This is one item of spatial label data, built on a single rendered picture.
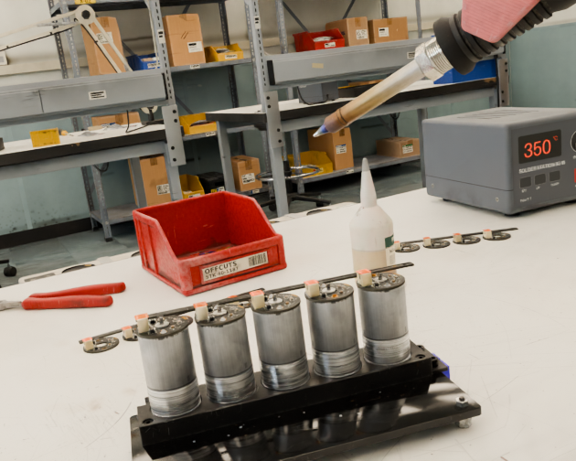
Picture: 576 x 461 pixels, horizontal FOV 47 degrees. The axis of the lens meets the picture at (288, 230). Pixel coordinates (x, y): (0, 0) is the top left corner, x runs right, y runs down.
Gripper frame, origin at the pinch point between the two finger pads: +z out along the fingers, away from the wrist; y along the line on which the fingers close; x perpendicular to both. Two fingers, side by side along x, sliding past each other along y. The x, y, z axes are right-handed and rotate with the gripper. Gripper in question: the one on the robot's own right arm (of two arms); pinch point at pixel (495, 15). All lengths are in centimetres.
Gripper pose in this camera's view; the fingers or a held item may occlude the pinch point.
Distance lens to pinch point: 27.7
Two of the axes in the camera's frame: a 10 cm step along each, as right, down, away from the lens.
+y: -5.0, 2.7, -8.2
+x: 8.1, 5.0, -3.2
